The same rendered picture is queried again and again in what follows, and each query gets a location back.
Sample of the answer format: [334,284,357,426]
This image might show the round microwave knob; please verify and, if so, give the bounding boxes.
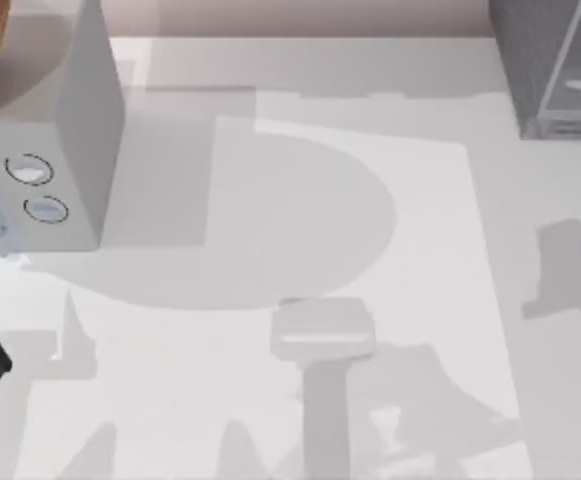
[4,153,55,187]
[22,195,70,225]

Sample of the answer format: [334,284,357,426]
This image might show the pale microwave oven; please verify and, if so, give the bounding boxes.
[0,0,127,257]

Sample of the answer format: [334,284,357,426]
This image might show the grey cabinet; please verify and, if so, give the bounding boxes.
[487,0,581,141]

